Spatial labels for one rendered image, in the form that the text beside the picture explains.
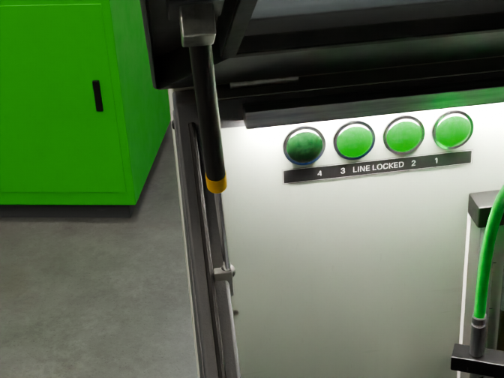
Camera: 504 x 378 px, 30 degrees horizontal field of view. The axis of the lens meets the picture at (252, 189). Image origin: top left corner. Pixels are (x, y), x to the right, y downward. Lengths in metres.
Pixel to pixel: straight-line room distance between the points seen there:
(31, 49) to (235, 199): 2.42
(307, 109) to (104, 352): 2.10
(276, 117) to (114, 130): 2.50
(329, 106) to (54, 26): 2.44
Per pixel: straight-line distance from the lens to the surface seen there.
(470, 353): 1.24
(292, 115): 1.06
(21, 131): 3.65
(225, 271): 1.00
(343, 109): 1.07
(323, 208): 1.16
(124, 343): 3.10
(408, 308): 1.27
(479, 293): 1.18
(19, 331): 3.25
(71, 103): 3.54
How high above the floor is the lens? 1.87
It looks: 29 degrees down
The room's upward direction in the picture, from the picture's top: 4 degrees counter-clockwise
